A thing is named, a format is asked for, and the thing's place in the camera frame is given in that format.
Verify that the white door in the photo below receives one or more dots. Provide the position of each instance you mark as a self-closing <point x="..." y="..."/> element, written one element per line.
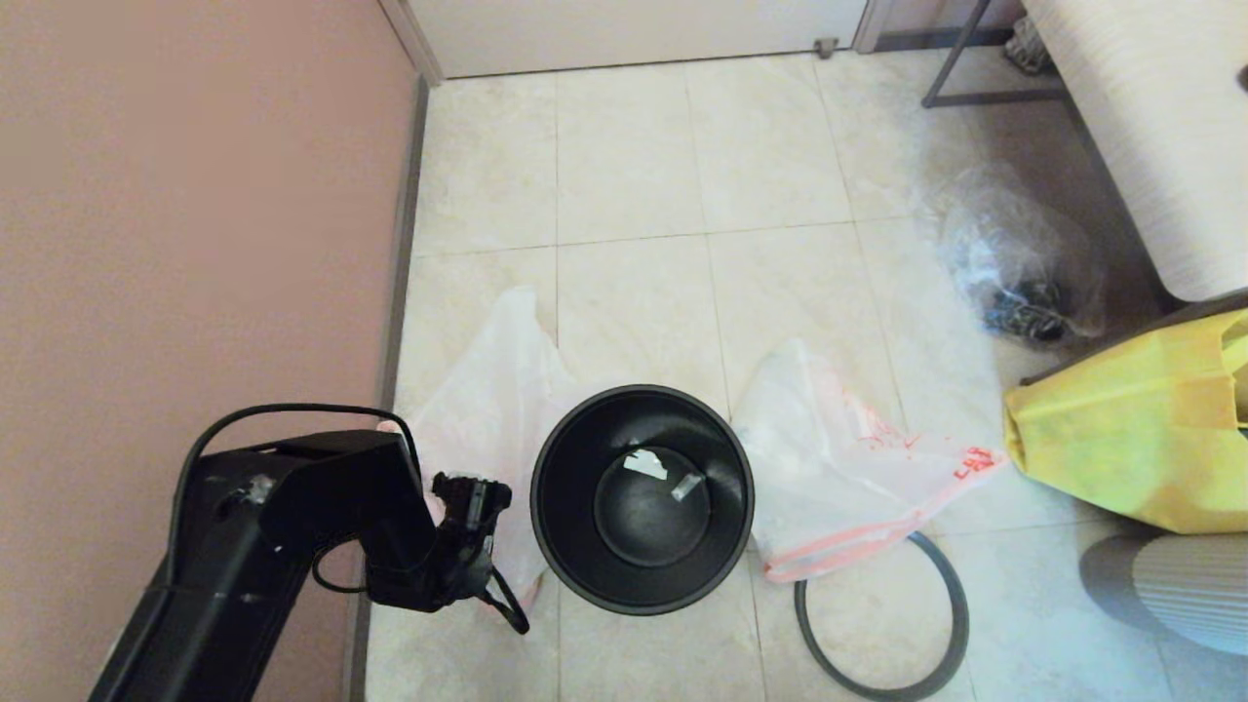
<point x="634" y="34"/>

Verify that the white paper scrap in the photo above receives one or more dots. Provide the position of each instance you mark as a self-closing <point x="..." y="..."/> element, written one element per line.
<point x="645" y="465"/>

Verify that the white wood-grain table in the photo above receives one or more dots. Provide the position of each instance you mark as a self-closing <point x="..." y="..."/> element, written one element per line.
<point x="1160" y="136"/>

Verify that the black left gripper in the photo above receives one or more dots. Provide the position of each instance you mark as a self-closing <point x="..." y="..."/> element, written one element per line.
<point x="473" y="517"/>

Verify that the grey patterned shoe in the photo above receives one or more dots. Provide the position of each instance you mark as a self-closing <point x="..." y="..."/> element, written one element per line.
<point x="1029" y="49"/>

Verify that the clear crumpled plastic bag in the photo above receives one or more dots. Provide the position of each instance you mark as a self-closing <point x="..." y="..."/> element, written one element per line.
<point x="1004" y="234"/>

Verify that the black round trash bin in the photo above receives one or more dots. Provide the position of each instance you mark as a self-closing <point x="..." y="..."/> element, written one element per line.
<point x="565" y="546"/>

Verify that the black cable bundle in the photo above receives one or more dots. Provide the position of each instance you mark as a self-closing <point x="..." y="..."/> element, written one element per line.
<point x="1024" y="312"/>

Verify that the small metal door stopper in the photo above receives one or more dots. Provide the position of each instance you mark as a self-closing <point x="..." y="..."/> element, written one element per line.
<point x="826" y="46"/>

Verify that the white red plastic bag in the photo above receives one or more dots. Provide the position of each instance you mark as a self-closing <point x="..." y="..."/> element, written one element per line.
<point x="838" y="478"/>

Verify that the small clear plastic piece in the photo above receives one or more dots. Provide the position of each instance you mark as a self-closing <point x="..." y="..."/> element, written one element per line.
<point x="687" y="486"/>

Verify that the yellow fabric bag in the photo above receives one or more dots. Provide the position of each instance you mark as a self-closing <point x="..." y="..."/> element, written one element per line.
<point x="1121" y="448"/>

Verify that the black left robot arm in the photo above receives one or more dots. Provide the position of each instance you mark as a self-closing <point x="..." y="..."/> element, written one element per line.
<point x="253" y="526"/>

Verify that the white ribbed round appliance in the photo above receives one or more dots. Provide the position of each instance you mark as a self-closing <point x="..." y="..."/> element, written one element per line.
<point x="1189" y="595"/>

